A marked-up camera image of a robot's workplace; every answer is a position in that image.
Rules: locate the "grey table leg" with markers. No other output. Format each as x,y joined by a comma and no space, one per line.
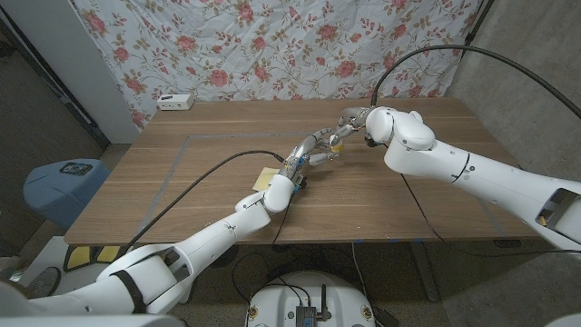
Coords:
424,272

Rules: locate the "floral backdrop cloth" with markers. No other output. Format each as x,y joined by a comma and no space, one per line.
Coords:
272,45

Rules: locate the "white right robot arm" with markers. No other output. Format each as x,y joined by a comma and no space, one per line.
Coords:
476,175

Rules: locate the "white power strip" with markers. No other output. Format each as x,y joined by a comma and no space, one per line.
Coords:
174,102

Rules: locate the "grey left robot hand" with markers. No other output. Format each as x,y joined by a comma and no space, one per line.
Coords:
302,147

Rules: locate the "clear medicine bottle white cap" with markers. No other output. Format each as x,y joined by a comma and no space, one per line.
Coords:
333,149

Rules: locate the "white robot torso base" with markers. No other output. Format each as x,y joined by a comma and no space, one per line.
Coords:
281,300

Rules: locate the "black backdrop pole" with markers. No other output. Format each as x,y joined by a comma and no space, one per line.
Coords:
476,20

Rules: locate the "grey shoe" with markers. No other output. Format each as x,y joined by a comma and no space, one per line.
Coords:
43,282

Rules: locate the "black phone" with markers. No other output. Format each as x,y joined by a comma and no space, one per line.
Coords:
75,168

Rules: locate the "black power brick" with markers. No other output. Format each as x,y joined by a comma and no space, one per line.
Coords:
386,318

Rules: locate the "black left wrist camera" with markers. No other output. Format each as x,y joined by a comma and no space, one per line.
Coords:
300,183

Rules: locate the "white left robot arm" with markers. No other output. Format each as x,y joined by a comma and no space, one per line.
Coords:
213,240

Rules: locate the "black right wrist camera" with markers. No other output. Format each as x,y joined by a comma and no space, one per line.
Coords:
370,142

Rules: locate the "yellow sticky note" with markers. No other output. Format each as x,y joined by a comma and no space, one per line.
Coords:
264,178

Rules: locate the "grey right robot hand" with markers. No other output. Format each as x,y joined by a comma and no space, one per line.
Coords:
356,119

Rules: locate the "white table leg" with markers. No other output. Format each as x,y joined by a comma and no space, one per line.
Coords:
186,299

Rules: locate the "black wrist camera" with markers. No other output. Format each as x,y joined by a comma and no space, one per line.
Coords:
300,183
370,142

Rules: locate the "yellow and black mat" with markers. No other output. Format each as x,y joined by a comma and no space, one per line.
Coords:
79,256

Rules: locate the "blue stool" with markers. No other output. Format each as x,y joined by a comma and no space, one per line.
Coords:
63,195

